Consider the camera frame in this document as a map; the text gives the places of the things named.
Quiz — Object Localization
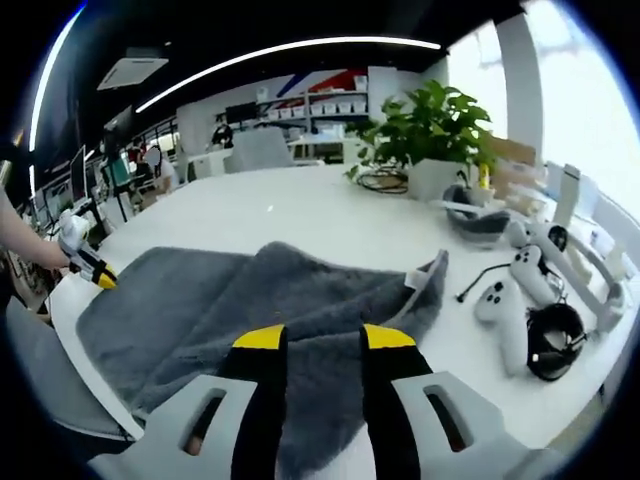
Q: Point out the grey towel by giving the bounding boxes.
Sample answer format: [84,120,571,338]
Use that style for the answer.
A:
[74,240,451,480]

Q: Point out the white-framed desk monitor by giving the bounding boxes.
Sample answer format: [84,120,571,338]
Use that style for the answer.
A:
[68,144,90,202]

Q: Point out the white handheld controller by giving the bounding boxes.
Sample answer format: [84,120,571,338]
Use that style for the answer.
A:
[473,278,532,377]
[508,244,557,307]

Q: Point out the grey padded headset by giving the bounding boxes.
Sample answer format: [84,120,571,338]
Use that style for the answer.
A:
[442,183,512,251]

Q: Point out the curved ceiling light strip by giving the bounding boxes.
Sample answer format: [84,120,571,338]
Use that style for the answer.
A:
[27,4,87,151]

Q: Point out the black headphones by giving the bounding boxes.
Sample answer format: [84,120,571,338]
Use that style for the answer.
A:
[524,302,587,382]

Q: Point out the ceiling air conditioner unit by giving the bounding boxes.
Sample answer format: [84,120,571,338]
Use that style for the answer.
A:
[96,56,170,92]

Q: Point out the black monitor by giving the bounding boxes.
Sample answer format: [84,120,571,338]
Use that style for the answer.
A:
[224,102,259,125]

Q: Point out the green plant in white pot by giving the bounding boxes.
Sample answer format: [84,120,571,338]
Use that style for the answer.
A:
[344,79,499,204]

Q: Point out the white upright box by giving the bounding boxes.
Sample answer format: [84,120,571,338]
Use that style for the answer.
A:
[551,162,582,229]

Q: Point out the brown cardboard box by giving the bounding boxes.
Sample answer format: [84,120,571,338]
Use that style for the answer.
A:
[489,135,540,169]

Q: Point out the long ceiling light strip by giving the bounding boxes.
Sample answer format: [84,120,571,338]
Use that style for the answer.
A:
[134,38,442,114]

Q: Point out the black cable with plug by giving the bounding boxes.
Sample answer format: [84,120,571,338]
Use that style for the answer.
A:
[453,262,519,305]

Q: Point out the black camera on stand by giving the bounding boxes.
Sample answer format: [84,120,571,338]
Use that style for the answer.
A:
[102,105,135,221]

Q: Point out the black coiled cable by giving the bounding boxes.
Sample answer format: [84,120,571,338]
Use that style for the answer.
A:
[356,168,410,196]

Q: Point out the white curved headset frame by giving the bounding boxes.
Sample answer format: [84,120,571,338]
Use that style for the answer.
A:
[524,219,629,334]

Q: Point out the wall shelf with white boxes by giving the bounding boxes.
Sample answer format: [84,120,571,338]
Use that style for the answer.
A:
[254,74,371,136]

